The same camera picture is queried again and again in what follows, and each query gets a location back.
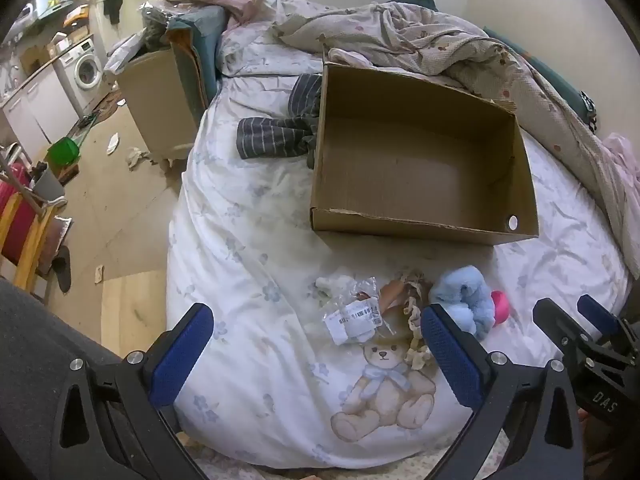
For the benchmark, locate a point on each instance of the beige bear print quilt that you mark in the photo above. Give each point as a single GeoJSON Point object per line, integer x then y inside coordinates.
{"type": "Point", "coordinates": [400, 30]}

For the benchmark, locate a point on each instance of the white washing machine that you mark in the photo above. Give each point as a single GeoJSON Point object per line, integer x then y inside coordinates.
{"type": "Point", "coordinates": [82, 67]}

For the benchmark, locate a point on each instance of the long teal cushion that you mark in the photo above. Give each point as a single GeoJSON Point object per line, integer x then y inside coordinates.
{"type": "Point", "coordinates": [550, 72]}

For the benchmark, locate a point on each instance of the black slipper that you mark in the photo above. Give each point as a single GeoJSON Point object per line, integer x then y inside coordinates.
{"type": "Point", "coordinates": [62, 270]}

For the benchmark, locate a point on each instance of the white plastic bag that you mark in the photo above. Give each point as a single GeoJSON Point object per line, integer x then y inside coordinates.
{"type": "Point", "coordinates": [122, 52]}

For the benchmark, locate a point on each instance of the dark teal pillow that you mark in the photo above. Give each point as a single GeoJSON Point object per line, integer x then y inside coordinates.
{"type": "Point", "coordinates": [417, 1]}

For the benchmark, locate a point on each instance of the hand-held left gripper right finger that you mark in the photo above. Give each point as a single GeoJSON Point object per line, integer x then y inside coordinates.
{"type": "Point", "coordinates": [450, 357]}

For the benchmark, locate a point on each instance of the white socks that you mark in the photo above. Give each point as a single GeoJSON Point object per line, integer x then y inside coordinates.
{"type": "Point", "coordinates": [352, 315]}

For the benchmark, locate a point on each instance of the teal cushion with orange edge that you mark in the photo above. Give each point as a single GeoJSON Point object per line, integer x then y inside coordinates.
{"type": "Point", "coordinates": [197, 45]}

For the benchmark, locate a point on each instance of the white floral pillow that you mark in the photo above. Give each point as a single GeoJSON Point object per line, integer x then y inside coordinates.
{"type": "Point", "coordinates": [260, 50]}

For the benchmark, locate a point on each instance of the white bear print bed sheet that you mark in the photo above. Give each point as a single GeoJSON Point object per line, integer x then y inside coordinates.
{"type": "Point", "coordinates": [250, 260]}

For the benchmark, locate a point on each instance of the white face mask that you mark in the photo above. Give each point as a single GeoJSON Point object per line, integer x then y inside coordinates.
{"type": "Point", "coordinates": [113, 143]}

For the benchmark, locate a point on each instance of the red suitcase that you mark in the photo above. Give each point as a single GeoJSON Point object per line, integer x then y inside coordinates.
{"type": "Point", "coordinates": [12, 215]}

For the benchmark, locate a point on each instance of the grey striped garment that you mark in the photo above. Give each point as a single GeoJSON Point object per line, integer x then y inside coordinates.
{"type": "Point", "coordinates": [275, 135]}

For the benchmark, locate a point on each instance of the white kitchen cabinet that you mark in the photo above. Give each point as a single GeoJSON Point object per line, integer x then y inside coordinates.
{"type": "Point", "coordinates": [35, 105]}

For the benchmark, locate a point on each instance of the small paper scrap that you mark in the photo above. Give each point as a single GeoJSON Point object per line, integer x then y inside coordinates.
{"type": "Point", "coordinates": [99, 274]}

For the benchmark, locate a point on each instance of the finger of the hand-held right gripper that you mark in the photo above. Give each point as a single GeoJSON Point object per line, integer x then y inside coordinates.
{"type": "Point", "coordinates": [597, 312]}
{"type": "Point", "coordinates": [555, 325]}

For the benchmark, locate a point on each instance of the yellow wooden chair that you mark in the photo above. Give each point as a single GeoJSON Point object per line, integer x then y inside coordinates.
{"type": "Point", "coordinates": [30, 245]}

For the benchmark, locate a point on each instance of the pink garment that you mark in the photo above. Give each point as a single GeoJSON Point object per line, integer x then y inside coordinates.
{"type": "Point", "coordinates": [625, 180]}

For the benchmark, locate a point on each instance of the grey bin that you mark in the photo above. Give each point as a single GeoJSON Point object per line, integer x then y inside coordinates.
{"type": "Point", "coordinates": [49, 185]}

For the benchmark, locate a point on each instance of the pink soft ball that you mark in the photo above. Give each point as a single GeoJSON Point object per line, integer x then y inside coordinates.
{"type": "Point", "coordinates": [501, 307]}

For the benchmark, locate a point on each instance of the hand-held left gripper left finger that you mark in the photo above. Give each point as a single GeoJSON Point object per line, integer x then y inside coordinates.
{"type": "Point", "coordinates": [180, 355]}

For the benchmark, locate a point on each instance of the light blue plush toy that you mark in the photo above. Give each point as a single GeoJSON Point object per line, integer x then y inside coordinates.
{"type": "Point", "coordinates": [462, 295]}

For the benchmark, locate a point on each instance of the crumpled tissue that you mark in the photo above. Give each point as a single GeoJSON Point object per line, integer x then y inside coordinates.
{"type": "Point", "coordinates": [136, 157]}

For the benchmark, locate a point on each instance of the pink blanket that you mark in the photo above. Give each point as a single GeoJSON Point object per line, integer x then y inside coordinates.
{"type": "Point", "coordinates": [215, 0]}

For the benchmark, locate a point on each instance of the black hanging garment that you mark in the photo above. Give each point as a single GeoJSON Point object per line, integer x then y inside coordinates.
{"type": "Point", "coordinates": [113, 2]}

